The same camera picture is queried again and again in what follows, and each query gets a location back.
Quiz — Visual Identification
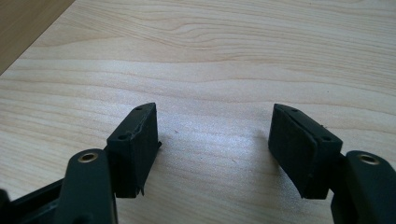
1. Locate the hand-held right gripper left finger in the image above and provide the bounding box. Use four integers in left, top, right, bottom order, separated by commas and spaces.
106, 102, 163, 199

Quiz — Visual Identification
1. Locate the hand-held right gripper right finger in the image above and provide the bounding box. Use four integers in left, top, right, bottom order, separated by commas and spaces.
267, 103, 344, 201

